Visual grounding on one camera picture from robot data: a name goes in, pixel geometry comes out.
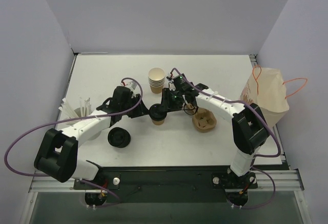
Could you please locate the black cup lid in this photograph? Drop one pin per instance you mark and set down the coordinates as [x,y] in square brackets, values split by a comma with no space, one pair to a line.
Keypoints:
[156,112]

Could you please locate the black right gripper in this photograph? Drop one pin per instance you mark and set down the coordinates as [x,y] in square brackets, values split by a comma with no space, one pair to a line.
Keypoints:
[166,99]

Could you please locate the brown paper cup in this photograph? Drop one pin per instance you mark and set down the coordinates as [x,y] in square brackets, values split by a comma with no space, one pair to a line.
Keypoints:
[158,122]

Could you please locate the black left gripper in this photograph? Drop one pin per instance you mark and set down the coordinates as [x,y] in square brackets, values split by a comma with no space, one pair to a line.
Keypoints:
[137,105]

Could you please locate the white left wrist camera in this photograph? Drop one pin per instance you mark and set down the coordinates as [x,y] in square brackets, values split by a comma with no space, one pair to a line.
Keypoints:
[131,85]

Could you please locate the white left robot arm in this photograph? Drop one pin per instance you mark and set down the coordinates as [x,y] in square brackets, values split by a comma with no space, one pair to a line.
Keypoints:
[58,152]

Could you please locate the paper bag with orange handles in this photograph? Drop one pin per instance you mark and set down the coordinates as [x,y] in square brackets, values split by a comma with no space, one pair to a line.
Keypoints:
[267,88]

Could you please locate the white cup holding straws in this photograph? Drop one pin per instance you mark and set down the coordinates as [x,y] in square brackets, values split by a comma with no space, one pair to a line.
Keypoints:
[78,113]

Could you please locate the stack of brown paper cups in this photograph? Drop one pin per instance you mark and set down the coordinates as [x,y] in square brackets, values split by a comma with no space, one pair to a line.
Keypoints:
[156,79]

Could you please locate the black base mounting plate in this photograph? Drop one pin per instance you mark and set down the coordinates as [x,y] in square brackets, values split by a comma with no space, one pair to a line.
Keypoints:
[178,184]

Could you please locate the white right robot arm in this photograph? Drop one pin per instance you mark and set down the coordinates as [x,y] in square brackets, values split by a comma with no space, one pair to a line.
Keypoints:
[249,127]

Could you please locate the stack of black cup lids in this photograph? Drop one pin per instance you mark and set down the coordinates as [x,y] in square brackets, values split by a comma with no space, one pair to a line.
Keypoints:
[119,137]

